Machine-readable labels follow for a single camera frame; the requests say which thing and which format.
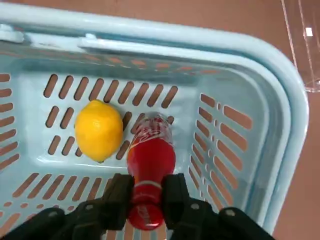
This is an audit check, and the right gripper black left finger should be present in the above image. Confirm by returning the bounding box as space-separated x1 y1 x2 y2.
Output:
0 173 136 240

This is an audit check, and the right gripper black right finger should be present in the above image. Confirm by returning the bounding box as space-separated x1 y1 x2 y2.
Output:
161 173 276 240

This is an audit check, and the yellow lemon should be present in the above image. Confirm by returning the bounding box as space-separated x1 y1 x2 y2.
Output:
74 99 125 163

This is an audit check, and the blue plastic basket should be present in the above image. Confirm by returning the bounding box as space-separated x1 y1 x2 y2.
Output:
0 7 310 240

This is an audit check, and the clear acrylic rack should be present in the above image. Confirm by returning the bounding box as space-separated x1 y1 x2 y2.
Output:
281 0 320 93

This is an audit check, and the red cola drink bottle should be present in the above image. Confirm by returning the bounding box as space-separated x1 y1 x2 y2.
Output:
126 111 177 230

